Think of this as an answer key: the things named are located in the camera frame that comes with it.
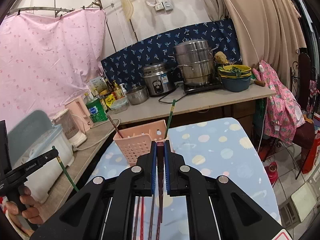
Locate blue basin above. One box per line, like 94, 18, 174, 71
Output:
220, 76, 251, 92

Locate beige cutting board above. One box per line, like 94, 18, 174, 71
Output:
119, 0, 134, 22

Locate brown chopstick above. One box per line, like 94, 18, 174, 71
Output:
147, 195, 156, 240
107, 115, 124, 139

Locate yellow pump bottle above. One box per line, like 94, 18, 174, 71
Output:
111, 80, 125, 99

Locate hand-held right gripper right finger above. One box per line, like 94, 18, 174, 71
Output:
164, 141, 293, 240

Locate pink pineapple print apron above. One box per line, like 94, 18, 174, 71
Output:
252, 60, 304, 145

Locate white cord with switch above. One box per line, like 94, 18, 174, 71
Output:
215, 0, 266, 74

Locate small pot with glass lid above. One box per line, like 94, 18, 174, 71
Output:
126, 84, 149, 105

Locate white carton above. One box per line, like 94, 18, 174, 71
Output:
90, 77, 108, 93

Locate black induction cooker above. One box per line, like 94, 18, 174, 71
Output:
184, 80, 224, 94

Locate dark wooden chair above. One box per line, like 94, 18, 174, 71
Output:
290, 52, 318, 180

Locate green chopstick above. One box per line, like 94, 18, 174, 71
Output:
52, 145, 78, 193
164, 99, 177, 142

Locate steel rice cooker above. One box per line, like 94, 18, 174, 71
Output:
142, 62, 176, 97

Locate pink electric kettle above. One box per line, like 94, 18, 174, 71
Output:
65, 97, 94, 133

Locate yellow basin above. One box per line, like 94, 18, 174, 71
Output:
217, 65, 252, 78

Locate white power cord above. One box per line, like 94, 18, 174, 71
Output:
72, 119, 120, 152

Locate beige curtain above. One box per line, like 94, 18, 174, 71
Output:
200, 0, 308, 85

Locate navy floral cloth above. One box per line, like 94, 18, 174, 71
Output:
101, 19, 243, 93

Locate pink printed curtain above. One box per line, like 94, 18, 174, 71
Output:
0, 7, 108, 130

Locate dark hanging clothes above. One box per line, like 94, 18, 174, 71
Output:
280, 0, 318, 55

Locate pink plastic utensil basket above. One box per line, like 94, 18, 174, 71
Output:
113, 119, 175, 173

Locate glass food container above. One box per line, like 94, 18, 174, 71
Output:
110, 97, 129, 114

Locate green tin can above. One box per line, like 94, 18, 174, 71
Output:
84, 99, 108, 123

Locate yellow packet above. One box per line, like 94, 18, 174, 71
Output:
104, 95, 118, 110

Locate dark purple chopstick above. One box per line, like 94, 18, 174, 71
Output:
155, 205, 161, 240
132, 197, 140, 240

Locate white blender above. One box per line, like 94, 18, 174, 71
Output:
52, 109, 88, 148

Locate brown loofah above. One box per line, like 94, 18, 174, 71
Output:
215, 51, 228, 65

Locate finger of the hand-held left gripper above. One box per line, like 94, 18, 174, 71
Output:
37, 146, 60, 168

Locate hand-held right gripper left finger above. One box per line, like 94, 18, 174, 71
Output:
30, 141, 157, 240

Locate person's left hand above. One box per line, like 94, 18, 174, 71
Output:
5, 186, 45, 231

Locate steel steamer pot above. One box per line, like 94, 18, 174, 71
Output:
168, 39, 218, 87

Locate blue dotted tablecloth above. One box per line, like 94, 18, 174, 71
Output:
85, 117, 282, 240

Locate white storage box blue lid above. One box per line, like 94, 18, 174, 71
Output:
7, 109, 75, 203

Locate black power cord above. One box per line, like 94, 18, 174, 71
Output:
159, 90, 187, 105

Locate dark red chopstick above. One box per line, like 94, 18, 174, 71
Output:
156, 142, 165, 223

